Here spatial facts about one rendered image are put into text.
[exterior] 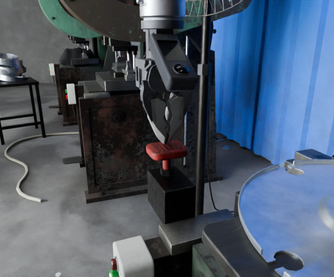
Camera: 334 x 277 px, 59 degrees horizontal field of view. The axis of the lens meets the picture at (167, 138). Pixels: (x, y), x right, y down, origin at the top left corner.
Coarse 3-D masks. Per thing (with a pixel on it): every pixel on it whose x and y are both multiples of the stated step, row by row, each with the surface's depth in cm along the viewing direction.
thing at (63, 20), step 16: (48, 0) 272; (48, 16) 276; (64, 16) 281; (64, 32) 296; (80, 32) 291; (96, 32) 297; (96, 48) 356; (80, 64) 324; (96, 64) 333; (112, 64) 334; (64, 80) 318; (80, 80) 324; (64, 96) 323; (64, 112) 328
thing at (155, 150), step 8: (152, 144) 55; (160, 144) 55; (168, 144) 55; (176, 144) 55; (152, 152) 52; (160, 152) 51; (168, 152) 52; (176, 152) 52; (184, 152) 53; (160, 160) 52; (168, 160) 54; (168, 168) 55
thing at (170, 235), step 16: (160, 224) 51; (176, 224) 51; (192, 224) 51; (144, 240) 51; (160, 240) 51; (176, 240) 47; (192, 240) 48; (160, 256) 47; (176, 256) 48; (160, 272) 48; (176, 272) 49
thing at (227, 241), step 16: (208, 224) 29; (224, 224) 29; (240, 224) 29; (208, 240) 27; (224, 240) 26; (240, 240) 26; (224, 256) 24; (240, 256) 24; (256, 256) 24; (288, 256) 24; (240, 272) 23; (256, 272) 23; (272, 272) 23
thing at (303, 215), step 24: (264, 168) 39; (312, 168) 40; (240, 192) 33; (264, 192) 34; (288, 192) 34; (312, 192) 34; (240, 216) 29; (264, 216) 30; (288, 216) 30; (312, 216) 30; (264, 240) 26; (288, 240) 26; (312, 240) 26; (312, 264) 23
